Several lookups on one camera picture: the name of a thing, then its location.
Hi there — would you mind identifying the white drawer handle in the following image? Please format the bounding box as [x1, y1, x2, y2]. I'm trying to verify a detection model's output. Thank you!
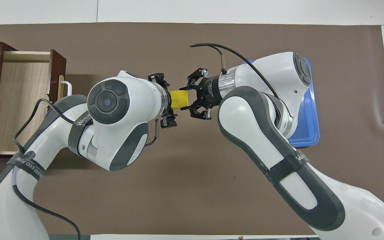
[60, 81, 74, 100]

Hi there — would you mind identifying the brown table mat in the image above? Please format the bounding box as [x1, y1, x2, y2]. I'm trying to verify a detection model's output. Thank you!
[0, 22, 384, 236]

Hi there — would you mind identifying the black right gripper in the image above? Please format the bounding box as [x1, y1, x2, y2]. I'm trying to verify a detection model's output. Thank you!
[180, 68, 222, 120]

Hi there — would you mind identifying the dark wooden drawer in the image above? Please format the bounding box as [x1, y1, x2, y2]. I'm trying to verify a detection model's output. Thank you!
[0, 49, 67, 156]

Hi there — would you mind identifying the blue plastic tray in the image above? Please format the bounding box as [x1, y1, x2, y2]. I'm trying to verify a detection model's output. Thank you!
[244, 57, 320, 148]

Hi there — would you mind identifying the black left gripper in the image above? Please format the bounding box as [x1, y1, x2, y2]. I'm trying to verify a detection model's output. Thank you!
[148, 73, 179, 129]

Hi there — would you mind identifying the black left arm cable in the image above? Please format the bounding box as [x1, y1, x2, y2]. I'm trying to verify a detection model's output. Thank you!
[13, 98, 159, 240]

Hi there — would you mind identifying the yellow cube block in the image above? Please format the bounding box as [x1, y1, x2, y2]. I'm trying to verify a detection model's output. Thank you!
[171, 89, 190, 110]

